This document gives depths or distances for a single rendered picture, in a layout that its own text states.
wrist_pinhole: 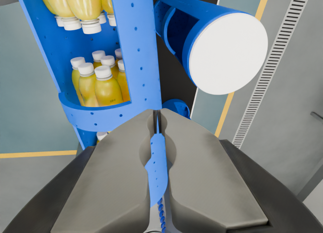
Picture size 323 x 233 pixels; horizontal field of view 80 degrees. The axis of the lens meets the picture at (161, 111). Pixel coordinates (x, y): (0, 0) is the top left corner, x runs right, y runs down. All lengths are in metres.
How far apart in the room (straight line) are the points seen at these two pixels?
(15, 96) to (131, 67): 1.68
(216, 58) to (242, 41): 0.10
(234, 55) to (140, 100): 0.38
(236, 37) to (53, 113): 1.71
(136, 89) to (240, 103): 1.92
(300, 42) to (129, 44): 2.08
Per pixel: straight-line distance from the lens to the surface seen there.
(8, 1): 0.93
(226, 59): 0.71
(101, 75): 0.50
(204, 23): 0.67
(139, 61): 0.45
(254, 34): 0.73
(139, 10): 0.44
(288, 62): 2.38
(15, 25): 1.80
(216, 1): 1.63
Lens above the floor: 1.62
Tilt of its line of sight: 54 degrees down
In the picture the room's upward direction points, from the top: 162 degrees clockwise
